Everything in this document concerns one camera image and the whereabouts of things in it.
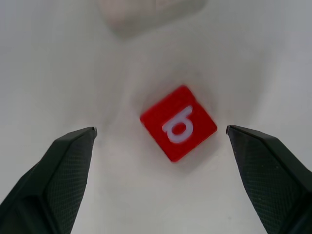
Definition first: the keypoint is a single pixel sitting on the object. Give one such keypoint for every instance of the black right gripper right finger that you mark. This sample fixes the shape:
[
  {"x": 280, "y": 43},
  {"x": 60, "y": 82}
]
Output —
[{"x": 265, "y": 175}]

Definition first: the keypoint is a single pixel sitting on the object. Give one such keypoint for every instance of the red letter b block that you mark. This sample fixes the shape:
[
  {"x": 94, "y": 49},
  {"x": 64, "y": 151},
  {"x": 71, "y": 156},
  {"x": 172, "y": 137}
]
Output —
[{"x": 179, "y": 124}]

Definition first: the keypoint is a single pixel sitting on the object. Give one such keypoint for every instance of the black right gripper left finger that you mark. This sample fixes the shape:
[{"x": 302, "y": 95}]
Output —
[{"x": 61, "y": 175}]

